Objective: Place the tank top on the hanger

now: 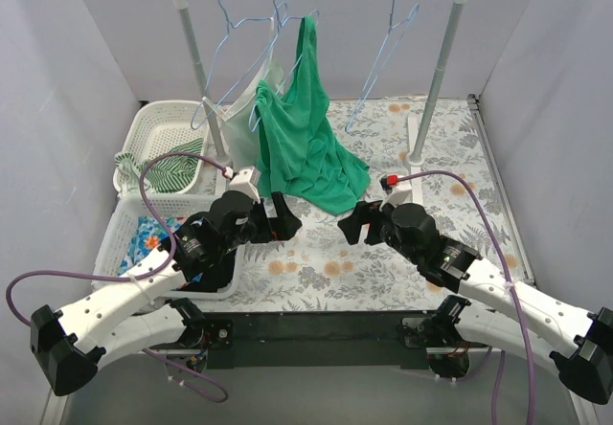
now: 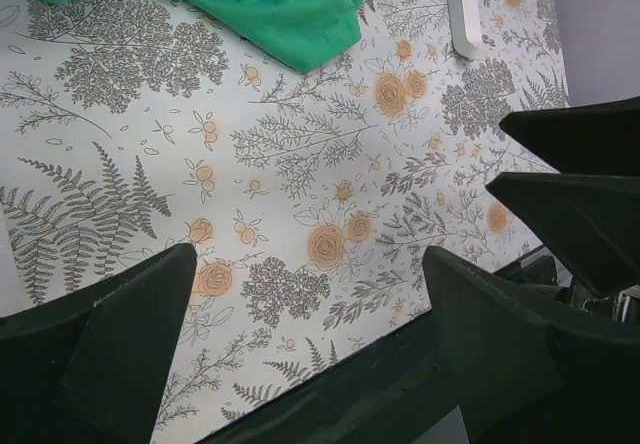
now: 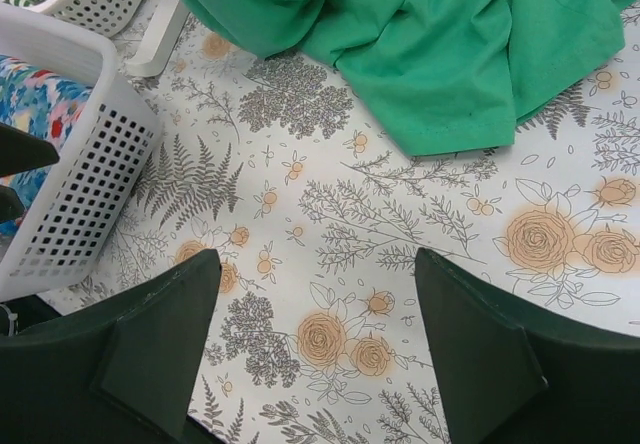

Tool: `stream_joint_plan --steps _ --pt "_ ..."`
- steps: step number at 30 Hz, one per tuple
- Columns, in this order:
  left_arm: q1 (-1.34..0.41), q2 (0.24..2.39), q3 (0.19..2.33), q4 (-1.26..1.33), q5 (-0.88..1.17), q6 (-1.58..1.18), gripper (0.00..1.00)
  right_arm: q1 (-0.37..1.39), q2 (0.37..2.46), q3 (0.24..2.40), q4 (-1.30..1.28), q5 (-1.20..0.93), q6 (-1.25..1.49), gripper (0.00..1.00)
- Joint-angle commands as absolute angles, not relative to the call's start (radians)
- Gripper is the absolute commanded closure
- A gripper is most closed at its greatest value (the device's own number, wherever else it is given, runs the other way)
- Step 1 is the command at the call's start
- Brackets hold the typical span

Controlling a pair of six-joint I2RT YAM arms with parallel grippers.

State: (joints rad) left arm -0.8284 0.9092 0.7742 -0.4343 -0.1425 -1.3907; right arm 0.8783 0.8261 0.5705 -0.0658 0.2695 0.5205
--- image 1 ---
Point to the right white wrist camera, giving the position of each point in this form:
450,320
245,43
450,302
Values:
396,190

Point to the pale white tank top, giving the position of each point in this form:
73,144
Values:
236,121

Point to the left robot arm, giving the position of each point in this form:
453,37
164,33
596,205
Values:
72,343

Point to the blue floral garment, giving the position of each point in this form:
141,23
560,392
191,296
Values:
148,235

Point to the white perforated basket front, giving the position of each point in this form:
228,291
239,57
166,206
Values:
123,224

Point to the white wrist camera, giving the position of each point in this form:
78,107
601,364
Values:
246,181
396,190

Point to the white clothes rack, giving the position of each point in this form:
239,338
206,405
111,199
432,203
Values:
416,131

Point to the white perforated basket rear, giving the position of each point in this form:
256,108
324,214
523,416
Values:
162,127

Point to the floral table cloth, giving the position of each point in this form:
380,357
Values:
318,270

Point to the white perforated basket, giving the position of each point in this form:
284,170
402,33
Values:
162,127
123,224

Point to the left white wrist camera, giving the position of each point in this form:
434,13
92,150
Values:
246,181

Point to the solid green tank top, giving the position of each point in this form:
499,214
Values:
299,154

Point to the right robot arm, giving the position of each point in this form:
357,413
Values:
580,340

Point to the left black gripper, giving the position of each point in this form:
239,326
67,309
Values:
264,221

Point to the green white striped tank top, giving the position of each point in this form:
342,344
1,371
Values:
168,176

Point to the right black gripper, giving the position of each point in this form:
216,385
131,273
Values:
374,227

